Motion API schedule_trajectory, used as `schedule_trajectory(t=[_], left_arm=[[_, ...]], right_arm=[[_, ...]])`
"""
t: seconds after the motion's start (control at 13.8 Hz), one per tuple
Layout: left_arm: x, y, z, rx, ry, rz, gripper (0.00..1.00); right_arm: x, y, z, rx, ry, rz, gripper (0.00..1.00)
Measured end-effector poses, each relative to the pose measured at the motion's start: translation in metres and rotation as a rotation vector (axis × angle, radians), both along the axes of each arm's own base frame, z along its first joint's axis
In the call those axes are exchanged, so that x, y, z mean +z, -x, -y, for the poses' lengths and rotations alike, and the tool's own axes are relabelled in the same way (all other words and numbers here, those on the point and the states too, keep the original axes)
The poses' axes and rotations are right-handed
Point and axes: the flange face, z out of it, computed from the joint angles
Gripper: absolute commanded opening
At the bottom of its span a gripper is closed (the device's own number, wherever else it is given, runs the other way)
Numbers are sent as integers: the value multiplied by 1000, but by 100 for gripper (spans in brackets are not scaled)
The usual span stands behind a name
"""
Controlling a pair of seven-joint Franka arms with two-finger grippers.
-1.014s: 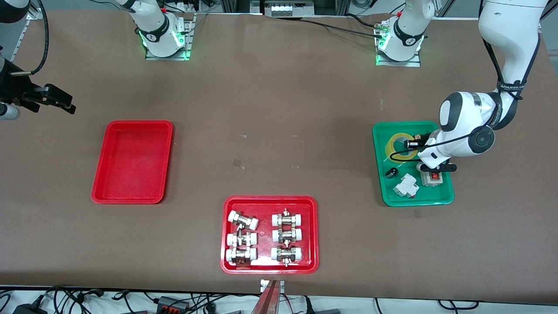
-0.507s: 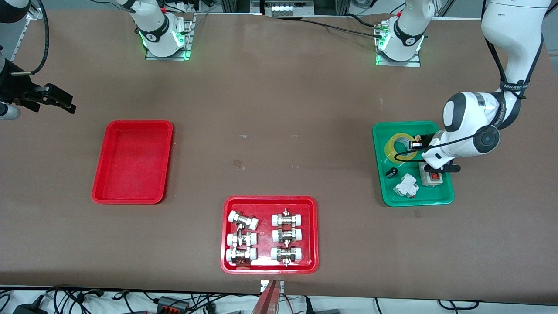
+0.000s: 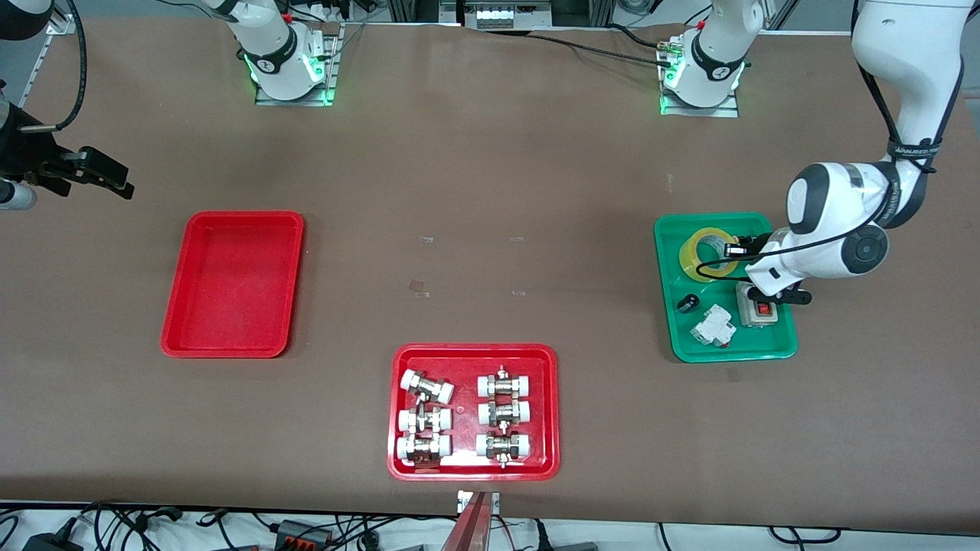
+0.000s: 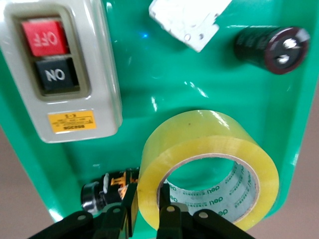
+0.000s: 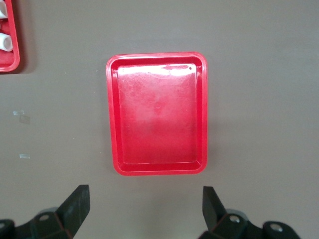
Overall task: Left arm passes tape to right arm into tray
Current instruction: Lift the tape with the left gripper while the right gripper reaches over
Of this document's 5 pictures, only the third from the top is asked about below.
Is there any yellow tape roll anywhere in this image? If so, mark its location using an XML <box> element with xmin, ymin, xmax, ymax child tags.
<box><xmin>679</xmin><ymin>227</ymin><xmax>737</xmax><ymax>284</ymax></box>

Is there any green plastic tray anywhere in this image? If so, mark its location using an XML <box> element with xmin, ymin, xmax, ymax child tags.
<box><xmin>653</xmin><ymin>212</ymin><xmax>799</xmax><ymax>364</ymax></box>

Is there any empty red plastic tray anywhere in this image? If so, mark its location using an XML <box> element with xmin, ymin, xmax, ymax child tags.
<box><xmin>159</xmin><ymin>210</ymin><xmax>305</xmax><ymax>359</ymax></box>

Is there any red tray with fittings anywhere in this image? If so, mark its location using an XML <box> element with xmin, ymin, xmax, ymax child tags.
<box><xmin>387</xmin><ymin>343</ymin><xmax>560</xmax><ymax>482</ymax></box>

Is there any white circuit breaker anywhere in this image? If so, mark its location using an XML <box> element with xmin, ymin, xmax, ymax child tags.
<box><xmin>689</xmin><ymin>304</ymin><xmax>737</xmax><ymax>349</ymax></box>

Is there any white-capped metal pipe fitting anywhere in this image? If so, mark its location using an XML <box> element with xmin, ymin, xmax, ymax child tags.
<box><xmin>477</xmin><ymin>366</ymin><xmax>533</xmax><ymax>399</ymax></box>
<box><xmin>397</xmin><ymin>406</ymin><xmax>453</xmax><ymax>434</ymax></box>
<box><xmin>396</xmin><ymin>433</ymin><xmax>452</xmax><ymax>466</ymax></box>
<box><xmin>478</xmin><ymin>399</ymin><xmax>532</xmax><ymax>428</ymax></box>
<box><xmin>475</xmin><ymin>431</ymin><xmax>532</xmax><ymax>468</ymax></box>
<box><xmin>400</xmin><ymin>369</ymin><xmax>456</xmax><ymax>405</ymax></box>

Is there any white terminal block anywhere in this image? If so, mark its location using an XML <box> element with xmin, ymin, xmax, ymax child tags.
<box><xmin>465</xmin><ymin>0</ymin><xmax>552</xmax><ymax>30</ymax></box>

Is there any black plug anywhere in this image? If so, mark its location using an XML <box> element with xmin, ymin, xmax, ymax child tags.
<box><xmin>534</xmin><ymin>519</ymin><xmax>599</xmax><ymax>551</ymax></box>

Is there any black power adapter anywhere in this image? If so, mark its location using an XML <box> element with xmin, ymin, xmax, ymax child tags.
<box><xmin>21</xmin><ymin>527</ymin><xmax>83</xmax><ymax>551</ymax></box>

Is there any black orange connector box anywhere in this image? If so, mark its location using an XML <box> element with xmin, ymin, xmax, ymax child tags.
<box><xmin>274</xmin><ymin>519</ymin><xmax>335</xmax><ymax>549</ymax></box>

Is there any red aluminium bar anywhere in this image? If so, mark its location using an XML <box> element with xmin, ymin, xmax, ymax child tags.
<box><xmin>439</xmin><ymin>491</ymin><xmax>491</xmax><ymax>551</ymax></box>

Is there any grey push-button switch box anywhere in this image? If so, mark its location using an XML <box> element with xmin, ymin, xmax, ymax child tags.
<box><xmin>737</xmin><ymin>285</ymin><xmax>776</xmax><ymax>328</ymax></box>

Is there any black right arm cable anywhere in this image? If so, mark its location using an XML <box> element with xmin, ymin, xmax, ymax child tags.
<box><xmin>19</xmin><ymin>0</ymin><xmax>87</xmax><ymax>131</ymax></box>

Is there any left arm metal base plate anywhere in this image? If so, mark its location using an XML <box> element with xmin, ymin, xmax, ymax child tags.
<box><xmin>659</xmin><ymin>34</ymin><xmax>740</xmax><ymax>118</ymax></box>

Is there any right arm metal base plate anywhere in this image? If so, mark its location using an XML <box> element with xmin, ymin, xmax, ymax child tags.
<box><xmin>255</xmin><ymin>23</ymin><xmax>338</xmax><ymax>107</ymax></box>

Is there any black braided cable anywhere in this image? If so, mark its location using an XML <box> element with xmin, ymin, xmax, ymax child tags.
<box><xmin>528</xmin><ymin>32</ymin><xmax>675</xmax><ymax>66</ymax></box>

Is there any black cable bundle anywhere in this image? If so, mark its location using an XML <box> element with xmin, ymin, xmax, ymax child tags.
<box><xmin>295</xmin><ymin>0</ymin><xmax>364</xmax><ymax>31</ymax></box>

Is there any aluminium frame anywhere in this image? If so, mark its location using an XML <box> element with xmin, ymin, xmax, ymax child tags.
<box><xmin>387</xmin><ymin>0</ymin><xmax>613</xmax><ymax>24</ymax></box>

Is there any white metal bracket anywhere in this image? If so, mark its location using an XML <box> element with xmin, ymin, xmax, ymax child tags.
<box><xmin>456</xmin><ymin>490</ymin><xmax>501</xmax><ymax>515</ymax></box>

